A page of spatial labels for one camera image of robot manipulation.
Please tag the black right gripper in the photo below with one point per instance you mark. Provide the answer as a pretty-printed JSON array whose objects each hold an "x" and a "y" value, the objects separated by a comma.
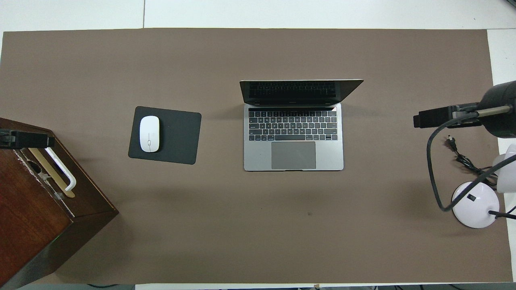
[{"x": 502, "y": 96}]

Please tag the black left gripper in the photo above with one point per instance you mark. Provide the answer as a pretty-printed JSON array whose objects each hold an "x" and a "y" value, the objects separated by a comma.
[{"x": 6, "y": 139}]

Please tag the silver laptop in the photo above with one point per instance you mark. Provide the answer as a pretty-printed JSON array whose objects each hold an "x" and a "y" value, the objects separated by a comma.
[{"x": 294, "y": 155}]

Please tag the dark brown wooden box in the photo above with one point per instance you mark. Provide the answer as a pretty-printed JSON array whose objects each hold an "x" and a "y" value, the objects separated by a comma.
[{"x": 36, "y": 217}]

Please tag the white desk lamp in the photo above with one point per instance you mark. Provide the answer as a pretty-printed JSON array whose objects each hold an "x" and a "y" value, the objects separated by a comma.
[{"x": 475, "y": 205}]

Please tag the white computer mouse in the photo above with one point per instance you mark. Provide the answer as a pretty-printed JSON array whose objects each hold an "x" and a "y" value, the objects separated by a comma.
[{"x": 149, "y": 135}]

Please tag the black mouse pad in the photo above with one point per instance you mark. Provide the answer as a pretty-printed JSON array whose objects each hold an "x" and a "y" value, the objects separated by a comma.
[{"x": 177, "y": 137}]

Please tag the brown table mat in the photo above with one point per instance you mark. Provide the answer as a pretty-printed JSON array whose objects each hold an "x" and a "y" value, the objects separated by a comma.
[{"x": 242, "y": 221}]

